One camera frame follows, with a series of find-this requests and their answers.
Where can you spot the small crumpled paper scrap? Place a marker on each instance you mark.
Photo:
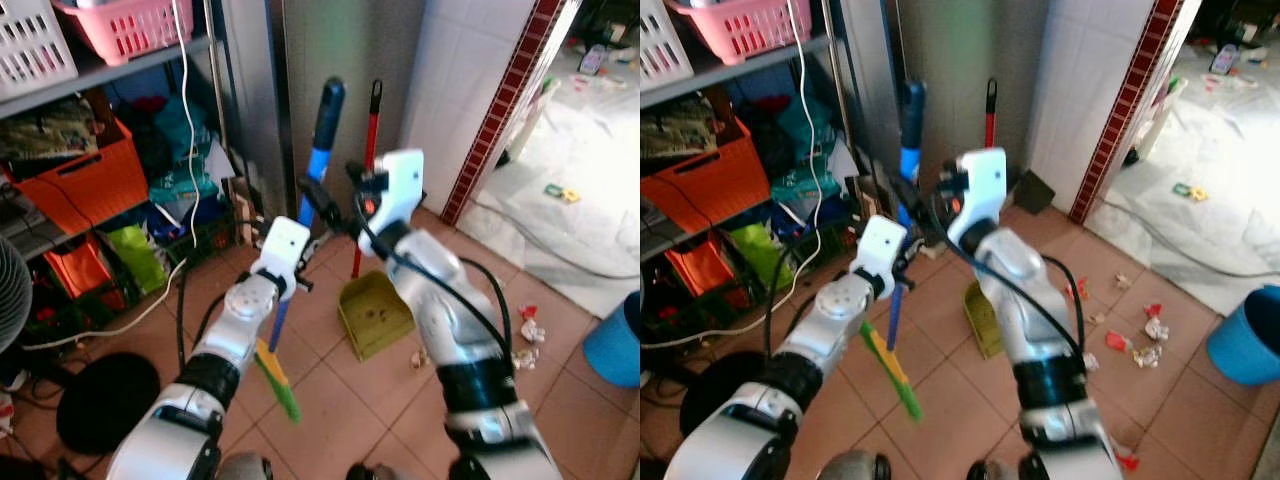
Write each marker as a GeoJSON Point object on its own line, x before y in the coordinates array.
{"type": "Point", "coordinates": [1124, 281]}

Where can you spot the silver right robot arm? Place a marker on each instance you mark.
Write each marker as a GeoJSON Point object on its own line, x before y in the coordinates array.
{"type": "Point", "coordinates": [1030, 300]}
{"type": "Point", "coordinates": [440, 300]}

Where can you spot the robot left leg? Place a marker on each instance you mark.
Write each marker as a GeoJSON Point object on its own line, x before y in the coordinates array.
{"type": "Point", "coordinates": [245, 468]}
{"type": "Point", "coordinates": [850, 468]}

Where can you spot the white plastic basket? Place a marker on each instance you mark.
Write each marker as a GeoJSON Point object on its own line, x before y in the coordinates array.
{"type": "Point", "coordinates": [662, 45]}
{"type": "Point", "coordinates": [35, 50]}

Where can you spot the crumpled silver wrapper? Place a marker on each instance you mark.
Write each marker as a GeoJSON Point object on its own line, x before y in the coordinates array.
{"type": "Point", "coordinates": [1146, 356]}
{"type": "Point", "coordinates": [533, 331]}
{"type": "Point", "coordinates": [1156, 328]}
{"type": "Point", "coordinates": [525, 358]}

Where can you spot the grey fan grille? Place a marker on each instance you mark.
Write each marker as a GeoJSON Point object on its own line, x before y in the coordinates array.
{"type": "Point", "coordinates": [10, 295]}

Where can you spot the green bag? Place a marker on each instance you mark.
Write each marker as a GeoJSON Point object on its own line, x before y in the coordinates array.
{"type": "Point", "coordinates": [138, 260]}
{"type": "Point", "coordinates": [762, 255]}

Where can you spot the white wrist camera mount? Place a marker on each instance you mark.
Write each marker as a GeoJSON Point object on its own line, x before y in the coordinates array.
{"type": "Point", "coordinates": [402, 185]}
{"type": "Point", "coordinates": [985, 180]}
{"type": "Point", "coordinates": [882, 250]}
{"type": "Point", "coordinates": [282, 245]}

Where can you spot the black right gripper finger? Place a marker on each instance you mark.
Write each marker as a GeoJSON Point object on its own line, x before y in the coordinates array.
{"type": "Point", "coordinates": [915, 205]}
{"type": "Point", "coordinates": [322, 202]}

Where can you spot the orange bag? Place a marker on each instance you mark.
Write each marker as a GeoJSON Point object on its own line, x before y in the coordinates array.
{"type": "Point", "coordinates": [700, 265]}
{"type": "Point", "coordinates": [78, 268]}

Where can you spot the robot leg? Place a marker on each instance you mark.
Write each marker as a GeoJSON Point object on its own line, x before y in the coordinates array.
{"type": "Point", "coordinates": [850, 468]}
{"type": "Point", "coordinates": [990, 470]}
{"type": "Point", "coordinates": [245, 468]}
{"type": "Point", "coordinates": [370, 472]}

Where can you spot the yellow toy piece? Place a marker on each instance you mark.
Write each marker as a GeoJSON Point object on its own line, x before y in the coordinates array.
{"type": "Point", "coordinates": [571, 195]}
{"type": "Point", "coordinates": [1199, 193]}

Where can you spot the patterned cloth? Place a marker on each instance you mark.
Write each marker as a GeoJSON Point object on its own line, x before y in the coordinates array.
{"type": "Point", "coordinates": [685, 125]}
{"type": "Point", "coordinates": [50, 130]}

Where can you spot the crumpled brown paper wad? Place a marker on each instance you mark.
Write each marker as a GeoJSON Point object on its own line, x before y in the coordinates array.
{"type": "Point", "coordinates": [419, 357]}
{"type": "Point", "coordinates": [1092, 362]}

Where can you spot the robot right leg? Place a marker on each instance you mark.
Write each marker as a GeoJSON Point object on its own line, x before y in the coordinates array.
{"type": "Point", "coordinates": [370, 472]}
{"type": "Point", "coordinates": [990, 470]}

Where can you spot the orange plastic crate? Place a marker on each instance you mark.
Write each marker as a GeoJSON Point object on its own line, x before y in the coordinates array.
{"type": "Point", "coordinates": [715, 180]}
{"type": "Point", "coordinates": [95, 190]}

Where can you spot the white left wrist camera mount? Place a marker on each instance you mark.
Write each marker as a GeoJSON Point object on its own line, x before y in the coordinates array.
{"type": "Point", "coordinates": [882, 250]}
{"type": "Point", "coordinates": [282, 245]}

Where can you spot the green toy piece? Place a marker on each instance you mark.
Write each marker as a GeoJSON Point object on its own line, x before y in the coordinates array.
{"type": "Point", "coordinates": [552, 190]}
{"type": "Point", "coordinates": [1182, 189]}

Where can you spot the dark metal shelf rack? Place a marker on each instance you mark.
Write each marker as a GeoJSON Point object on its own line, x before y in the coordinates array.
{"type": "Point", "coordinates": [845, 100]}
{"type": "Point", "coordinates": [228, 100]}

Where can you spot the pink plastic basket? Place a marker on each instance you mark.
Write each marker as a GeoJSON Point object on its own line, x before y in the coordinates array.
{"type": "Point", "coordinates": [750, 32]}
{"type": "Point", "coordinates": [125, 35]}

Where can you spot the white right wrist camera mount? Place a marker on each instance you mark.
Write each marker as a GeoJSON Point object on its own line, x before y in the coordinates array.
{"type": "Point", "coordinates": [402, 185]}
{"type": "Point", "coordinates": [985, 180]}

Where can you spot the red white wrapper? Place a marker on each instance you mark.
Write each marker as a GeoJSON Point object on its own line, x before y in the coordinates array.
{"type": "Point", "coordinates": [1080, 290]}

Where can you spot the red wrapper scrap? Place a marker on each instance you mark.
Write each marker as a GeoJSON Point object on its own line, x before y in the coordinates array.
{"type": "Point", "coordinates": [528, 312]}
{"type": "Point", "coordinates": [1117, 341]}
{"type": "Point", "coordinates": [1154, 310]}
{"type": "Point", "coordinates": [1126, 459]}

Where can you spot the blue plastic bucket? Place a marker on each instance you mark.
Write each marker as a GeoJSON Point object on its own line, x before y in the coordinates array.
{"type": "Point", "coordinates": [1245, 340]}
{"type": "Point", "coordinates": [612, 345]}

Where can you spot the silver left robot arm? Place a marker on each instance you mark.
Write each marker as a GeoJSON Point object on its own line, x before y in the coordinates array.
{"type": "Point", "coordinates": [830, 330]}
{"type": "Point", "coordinates": [235, 325]}

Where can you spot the black round base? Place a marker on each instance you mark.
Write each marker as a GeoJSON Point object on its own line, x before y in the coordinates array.
{"type": "Point", "coordinates": [105, 405]}
{"type": "Point", "coordinates": [710, 380]}

